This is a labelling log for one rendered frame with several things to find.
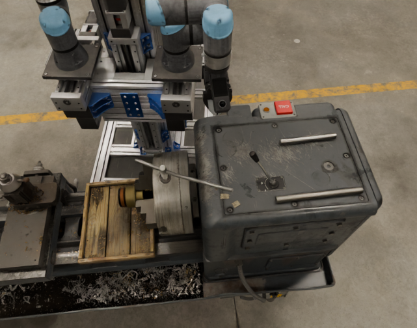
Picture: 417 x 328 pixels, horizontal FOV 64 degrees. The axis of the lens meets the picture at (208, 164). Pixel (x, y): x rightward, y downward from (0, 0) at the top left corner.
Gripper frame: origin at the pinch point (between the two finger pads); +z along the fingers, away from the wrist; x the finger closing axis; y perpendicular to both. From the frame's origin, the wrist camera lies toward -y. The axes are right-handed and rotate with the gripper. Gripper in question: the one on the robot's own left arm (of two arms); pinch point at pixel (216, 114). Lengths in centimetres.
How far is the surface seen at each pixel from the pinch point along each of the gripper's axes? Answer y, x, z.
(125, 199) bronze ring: -13.4, 35.7, 27.2
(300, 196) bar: -28.0, -22.7, 10.2
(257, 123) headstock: 4.2, -15.7, 12.4
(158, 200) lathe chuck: -20.3, 22.3, 16.9
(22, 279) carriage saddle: -33, 78, 46
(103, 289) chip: -33, 57, 79
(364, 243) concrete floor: -10, -102, 138
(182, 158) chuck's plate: -5.9, 13.0, 15.2
